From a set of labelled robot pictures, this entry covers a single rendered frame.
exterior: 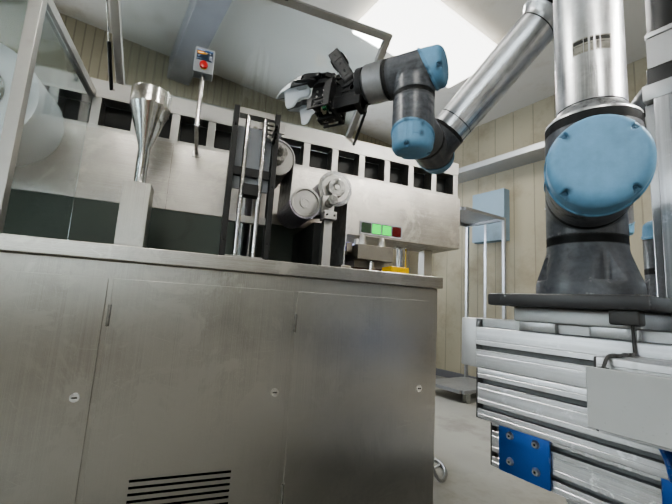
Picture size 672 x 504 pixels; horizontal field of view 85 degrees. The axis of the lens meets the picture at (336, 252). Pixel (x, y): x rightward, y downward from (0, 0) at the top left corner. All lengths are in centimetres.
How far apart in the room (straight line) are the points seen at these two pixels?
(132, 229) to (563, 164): 128
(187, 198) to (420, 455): 135
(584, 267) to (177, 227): 147
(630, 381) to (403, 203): 165
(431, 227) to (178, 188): 131
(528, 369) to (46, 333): 106
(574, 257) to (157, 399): 99
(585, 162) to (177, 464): 110
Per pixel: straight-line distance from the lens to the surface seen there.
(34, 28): 140
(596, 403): 54
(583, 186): 56
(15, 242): 114
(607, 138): 58
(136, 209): 146
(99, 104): 191
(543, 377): 70
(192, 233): 171
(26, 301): 115
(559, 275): 68
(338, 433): 124
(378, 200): 197
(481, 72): 84
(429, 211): 213
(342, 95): 79
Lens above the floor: 78
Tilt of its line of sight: 8 degrees up
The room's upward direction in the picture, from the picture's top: 4 degrees clockwise
